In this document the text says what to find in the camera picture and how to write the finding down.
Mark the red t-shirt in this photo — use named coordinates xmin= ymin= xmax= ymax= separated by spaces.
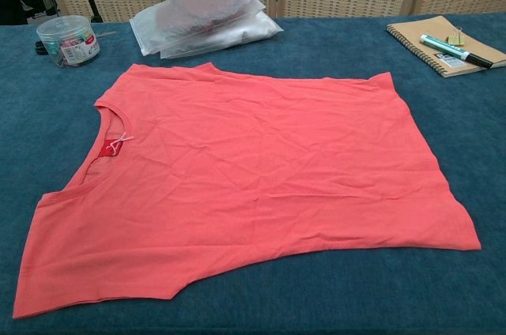
xmin=13 ymin=62 xmax=482 ymax=319

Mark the white bagged garment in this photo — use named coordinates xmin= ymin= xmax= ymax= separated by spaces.
xmin=160 ymin=10 xmax=284 ymax=60

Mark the translucent bag with dark garment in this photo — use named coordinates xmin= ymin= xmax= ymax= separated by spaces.
xmin=129 ymin=0 xmax=268 ymax=58

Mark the blue carpet table cover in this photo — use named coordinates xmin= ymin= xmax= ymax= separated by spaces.
xmin=0 ymin=13 xmax=506 ymax=335

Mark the kraft spiral notebook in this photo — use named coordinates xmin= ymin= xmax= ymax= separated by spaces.
xmin=386 ymin=15 xmax=506 ymax=79

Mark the clear jar of coloured clips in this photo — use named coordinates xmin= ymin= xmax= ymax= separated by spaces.
xmin=36 ymin=15 xmax=101 ymax=69

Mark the green and white marker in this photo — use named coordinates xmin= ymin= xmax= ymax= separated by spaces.
xmin=419 ymin=33 xmax=494 ymax=70

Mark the gold binder clip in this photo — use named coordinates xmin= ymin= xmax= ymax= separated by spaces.
xmin=446 ymin=25 xmax=467 ymax=47

